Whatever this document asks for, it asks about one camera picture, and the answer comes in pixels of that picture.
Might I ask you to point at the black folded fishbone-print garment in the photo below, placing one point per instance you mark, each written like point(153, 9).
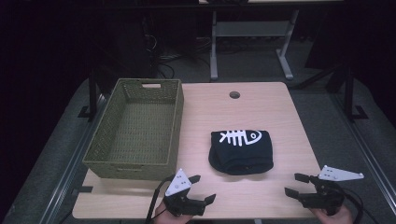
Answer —
point(241, 155)

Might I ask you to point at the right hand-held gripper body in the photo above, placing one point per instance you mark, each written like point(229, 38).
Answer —
point(323, 196)

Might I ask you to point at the person's right hand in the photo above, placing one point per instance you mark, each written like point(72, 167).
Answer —
point(336, 218)

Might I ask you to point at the black metal stand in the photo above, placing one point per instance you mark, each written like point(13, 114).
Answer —
point(92, 93)
point(350, 93)

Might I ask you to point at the green woven basket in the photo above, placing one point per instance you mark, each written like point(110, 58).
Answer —
point(140, 130)

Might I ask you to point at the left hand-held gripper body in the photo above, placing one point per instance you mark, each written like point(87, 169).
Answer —
point(183, 203)

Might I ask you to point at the aluminium floor rail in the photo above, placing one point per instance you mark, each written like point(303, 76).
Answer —
point(71, 165)
point(367, 155)

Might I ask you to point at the person's left hand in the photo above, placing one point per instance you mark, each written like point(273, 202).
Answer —
point(168, 217)

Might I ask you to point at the white metal desk frame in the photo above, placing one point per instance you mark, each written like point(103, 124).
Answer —
point(249, 29)

